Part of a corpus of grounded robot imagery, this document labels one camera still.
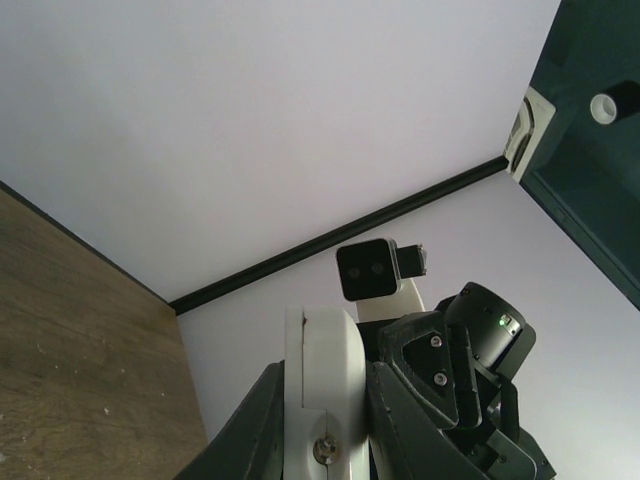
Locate white remote control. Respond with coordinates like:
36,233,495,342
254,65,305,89
283,306,370,479

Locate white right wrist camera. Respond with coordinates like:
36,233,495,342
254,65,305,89
336,238,427,323

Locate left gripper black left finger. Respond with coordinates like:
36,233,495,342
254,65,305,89
176,361,284,480

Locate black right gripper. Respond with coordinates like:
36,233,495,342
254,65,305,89
378,311,557,479

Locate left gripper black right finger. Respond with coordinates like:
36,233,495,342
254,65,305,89
367,362,486,480

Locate dark ceiling structure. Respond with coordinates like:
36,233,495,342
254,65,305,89
505,1,639,305

